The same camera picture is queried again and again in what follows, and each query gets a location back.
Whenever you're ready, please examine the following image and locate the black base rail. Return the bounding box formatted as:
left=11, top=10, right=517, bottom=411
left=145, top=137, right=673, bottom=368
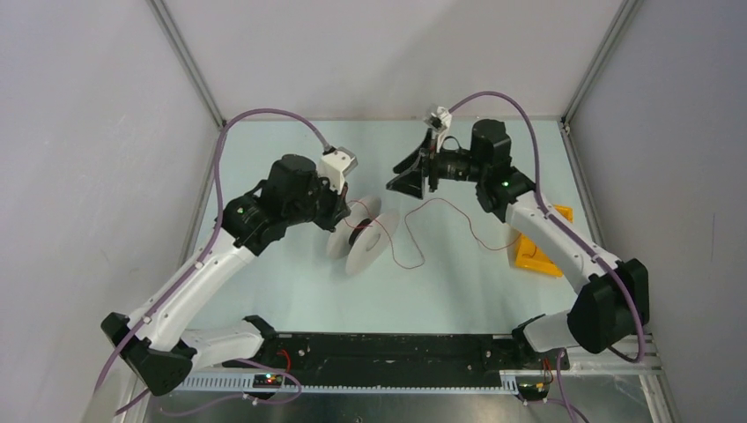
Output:
left=251, top=332, right=559, bottom=386

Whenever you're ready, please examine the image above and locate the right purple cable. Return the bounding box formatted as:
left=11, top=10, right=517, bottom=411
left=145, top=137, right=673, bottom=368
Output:
left=447, top=90, right=647, bottom=364

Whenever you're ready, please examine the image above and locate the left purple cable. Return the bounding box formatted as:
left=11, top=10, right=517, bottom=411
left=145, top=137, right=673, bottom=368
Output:
left=92, top=108, right=334, bottom=395

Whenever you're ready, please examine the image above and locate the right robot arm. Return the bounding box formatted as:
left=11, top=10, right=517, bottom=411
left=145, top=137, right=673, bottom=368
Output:
left=386, top=119, right=649, bottom=368

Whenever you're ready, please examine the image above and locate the thin red wire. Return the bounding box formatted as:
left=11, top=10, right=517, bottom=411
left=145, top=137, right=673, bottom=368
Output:
left=341, top=197, right=538, bottom=271

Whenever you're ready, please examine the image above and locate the grey slotted cable duct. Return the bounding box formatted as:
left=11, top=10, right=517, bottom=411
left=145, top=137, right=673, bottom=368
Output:
left=174, top=371, right=555, bottom=395

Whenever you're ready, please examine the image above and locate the small circuit board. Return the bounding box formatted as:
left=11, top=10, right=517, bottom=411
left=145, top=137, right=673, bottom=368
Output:
left=252, top=374, right=285, bottom=390
left=519, top=382, right=551, bottom=392

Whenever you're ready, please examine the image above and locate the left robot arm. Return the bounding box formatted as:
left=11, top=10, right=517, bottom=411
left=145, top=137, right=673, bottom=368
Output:
left=100, top=148, right=357, bottom=397

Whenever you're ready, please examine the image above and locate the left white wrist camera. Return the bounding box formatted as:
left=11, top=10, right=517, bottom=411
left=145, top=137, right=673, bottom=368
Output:
left=316, top=147, right=358, bottom=195

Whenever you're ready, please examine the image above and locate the purple cable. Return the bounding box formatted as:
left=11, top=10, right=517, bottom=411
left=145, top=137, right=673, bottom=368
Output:
left=92, top=108, right=334, bottom=395
left=447, top=90, right=647, bottom=364

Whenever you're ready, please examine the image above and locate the aluminium frame post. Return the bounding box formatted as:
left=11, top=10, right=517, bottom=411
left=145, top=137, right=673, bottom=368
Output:
left=146, top=0, right=226, bottom=129
left=560, top=0, right=643, bottom=126

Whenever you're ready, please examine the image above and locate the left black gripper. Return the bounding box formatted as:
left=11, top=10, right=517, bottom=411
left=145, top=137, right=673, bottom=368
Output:
left=285, top=172, right=351, bottom=233

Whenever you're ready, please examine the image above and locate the right aluminium frame post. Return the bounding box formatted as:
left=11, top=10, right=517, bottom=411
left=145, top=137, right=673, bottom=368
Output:
left=560, top=0, right=643, bottom=126

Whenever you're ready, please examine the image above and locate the left aluminium frame post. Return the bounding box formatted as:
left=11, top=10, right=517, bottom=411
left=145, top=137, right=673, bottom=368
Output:
left=146, top=0, right=226, bottom=129

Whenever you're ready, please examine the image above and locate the left small circuit board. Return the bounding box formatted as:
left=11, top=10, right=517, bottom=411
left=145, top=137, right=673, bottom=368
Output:
left=252, top=374, right=285, bottom=390

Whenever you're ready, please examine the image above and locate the right small circuit board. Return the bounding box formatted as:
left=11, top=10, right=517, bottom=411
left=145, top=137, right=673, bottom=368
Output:
left=519, top=382, right=551, bottom=392

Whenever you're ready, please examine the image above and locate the white cable spool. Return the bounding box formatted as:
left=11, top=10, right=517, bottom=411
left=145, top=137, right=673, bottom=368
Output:
left=326, top=196, right=400, bottom=276

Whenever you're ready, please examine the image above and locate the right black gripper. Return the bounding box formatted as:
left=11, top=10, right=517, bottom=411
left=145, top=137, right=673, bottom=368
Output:
left=387, top=128, right=487, bottom=199

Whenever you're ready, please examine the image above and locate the yellow plastic bin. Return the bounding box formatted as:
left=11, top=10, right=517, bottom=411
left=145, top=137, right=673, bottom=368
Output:
left=512, top=207, right=564, bottom=278

